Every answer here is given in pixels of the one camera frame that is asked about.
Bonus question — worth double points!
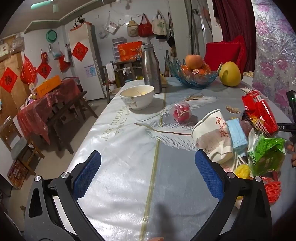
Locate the black hanging bag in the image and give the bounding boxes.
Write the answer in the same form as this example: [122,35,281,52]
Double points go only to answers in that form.
[166,13,175,47]

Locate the stainless steel bottle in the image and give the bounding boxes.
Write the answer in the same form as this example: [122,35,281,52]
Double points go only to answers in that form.
[140,44,162,94]

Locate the red tote bag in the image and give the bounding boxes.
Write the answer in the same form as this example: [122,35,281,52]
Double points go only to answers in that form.
[138,13,153,37]

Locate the floral curtain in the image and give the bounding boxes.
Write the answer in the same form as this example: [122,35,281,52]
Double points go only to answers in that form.
[251,0,296,121]

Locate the dark wooden bench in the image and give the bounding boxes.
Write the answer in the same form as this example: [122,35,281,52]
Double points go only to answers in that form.
[47,91,99,154]

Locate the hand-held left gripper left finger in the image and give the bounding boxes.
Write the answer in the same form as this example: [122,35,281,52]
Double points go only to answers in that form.
[23,150,102,241]

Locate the dark red curtain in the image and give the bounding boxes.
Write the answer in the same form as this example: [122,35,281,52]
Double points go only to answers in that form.
[212,0,257,72]

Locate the red plastic bag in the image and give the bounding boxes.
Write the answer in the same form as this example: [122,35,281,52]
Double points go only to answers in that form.
[20,54,37,84]

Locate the wooden chair with grey cushion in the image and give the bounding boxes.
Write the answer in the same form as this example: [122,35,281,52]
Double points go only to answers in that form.
[0,120,45,175]

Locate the table with red cover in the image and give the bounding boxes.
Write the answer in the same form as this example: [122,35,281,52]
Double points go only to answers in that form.
[17,78,80,145]

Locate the red snack packet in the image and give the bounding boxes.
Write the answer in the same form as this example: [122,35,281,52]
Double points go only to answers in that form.
[241,89,279,137]

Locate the green snack packet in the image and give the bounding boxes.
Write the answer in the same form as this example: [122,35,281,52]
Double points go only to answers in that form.
[247,134,287,176]

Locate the yellow pomelo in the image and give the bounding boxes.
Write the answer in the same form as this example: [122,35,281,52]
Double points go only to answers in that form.
[219,61,241,87]

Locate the red diamond fridge poster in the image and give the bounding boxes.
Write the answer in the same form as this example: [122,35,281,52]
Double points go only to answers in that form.
[72,42,89,62]

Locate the red cushion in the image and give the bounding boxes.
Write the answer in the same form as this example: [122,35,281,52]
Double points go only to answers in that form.
[203,35,247,80]

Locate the plastic drawer unit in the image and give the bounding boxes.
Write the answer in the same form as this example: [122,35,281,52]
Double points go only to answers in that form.
[112,37,127,62]

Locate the small red diamond wall poster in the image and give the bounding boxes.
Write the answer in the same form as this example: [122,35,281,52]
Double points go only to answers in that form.
[37,61,52,79]

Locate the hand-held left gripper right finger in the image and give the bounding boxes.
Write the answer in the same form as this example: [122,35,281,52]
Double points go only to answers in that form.
[195,149,273,241]

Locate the beige hanging bag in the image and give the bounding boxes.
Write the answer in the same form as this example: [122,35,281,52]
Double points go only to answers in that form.
[127,20,139,37]

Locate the red mesh bag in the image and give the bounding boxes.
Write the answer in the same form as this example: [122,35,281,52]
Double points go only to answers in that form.
[264,177,282,204]

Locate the red gift box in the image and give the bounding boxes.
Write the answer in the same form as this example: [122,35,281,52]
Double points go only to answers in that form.
[118,41,143,62]

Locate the blue glass fruit bowl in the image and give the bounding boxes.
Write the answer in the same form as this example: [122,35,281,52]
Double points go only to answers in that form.
[164,56,223,88]

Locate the orange cardboard box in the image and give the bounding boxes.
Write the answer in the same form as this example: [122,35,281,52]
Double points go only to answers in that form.
[32,75,62,98]

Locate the panda plush toy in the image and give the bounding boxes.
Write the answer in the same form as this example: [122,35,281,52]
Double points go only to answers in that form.
[73,16,85,29]

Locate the white tote bag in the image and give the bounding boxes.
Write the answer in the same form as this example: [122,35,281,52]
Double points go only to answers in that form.
[151,10,167,36]

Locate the large red diamond wall poster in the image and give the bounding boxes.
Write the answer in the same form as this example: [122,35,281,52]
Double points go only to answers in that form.
[0,67,18,93]

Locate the feather printed tablecloth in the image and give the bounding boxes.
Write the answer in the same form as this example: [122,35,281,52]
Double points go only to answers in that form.
[66,75,296,241]

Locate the crushed white paper cup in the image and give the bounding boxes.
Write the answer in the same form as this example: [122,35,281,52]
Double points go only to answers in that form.
[191,109,234,164]

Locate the blue face mask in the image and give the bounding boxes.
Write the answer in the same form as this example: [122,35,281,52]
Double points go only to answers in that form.
[226,118,248,150]

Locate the green plastic basin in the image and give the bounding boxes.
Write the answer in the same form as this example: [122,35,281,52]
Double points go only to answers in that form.
[46,30,58,43]

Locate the white refrigerator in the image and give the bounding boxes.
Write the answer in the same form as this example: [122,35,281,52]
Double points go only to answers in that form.
[68,23,105,101]

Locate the printed red carton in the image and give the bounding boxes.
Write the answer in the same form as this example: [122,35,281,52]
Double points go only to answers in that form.
[7,159,28,189]

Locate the orange wrapped candies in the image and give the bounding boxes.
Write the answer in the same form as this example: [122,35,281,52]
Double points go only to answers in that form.
[180,64,212,76]

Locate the clear cup with red contents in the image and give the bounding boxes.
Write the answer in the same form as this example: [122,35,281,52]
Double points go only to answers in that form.
[170,101,190,123]

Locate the yellow plastic wrapper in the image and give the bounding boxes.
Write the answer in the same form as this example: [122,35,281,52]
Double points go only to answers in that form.
[235,163,250,179]

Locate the person's right hand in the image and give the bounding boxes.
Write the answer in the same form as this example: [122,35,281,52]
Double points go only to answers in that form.
[285,143,296,168]

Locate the white ceramic bowl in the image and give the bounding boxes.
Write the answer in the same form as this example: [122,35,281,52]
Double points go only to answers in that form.
[120,85,155,110]

